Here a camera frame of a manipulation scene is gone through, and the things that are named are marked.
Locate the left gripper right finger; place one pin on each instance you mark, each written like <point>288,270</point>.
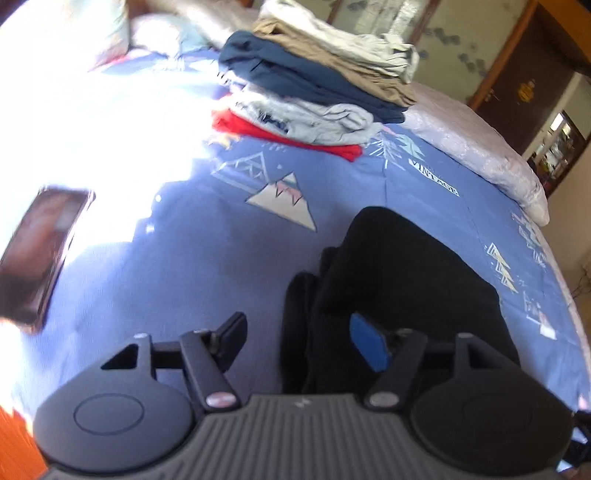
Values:
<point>395,357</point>

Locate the dark brown door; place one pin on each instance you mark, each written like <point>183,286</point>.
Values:
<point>550,44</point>

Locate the grey printed folded garment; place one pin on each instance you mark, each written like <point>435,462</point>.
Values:
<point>296,119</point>

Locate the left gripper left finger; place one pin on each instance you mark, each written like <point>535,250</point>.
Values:
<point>207,355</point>

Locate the khaki folded pants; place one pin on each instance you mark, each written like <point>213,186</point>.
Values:
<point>387,88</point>

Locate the black pants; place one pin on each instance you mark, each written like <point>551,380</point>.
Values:
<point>394,273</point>

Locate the blue patterned bed sheet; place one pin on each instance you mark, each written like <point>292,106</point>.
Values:
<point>189,225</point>

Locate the black smartphone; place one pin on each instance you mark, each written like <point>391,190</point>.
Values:
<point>34,256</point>

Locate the navy folded garment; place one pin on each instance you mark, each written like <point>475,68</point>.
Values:
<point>266,64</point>

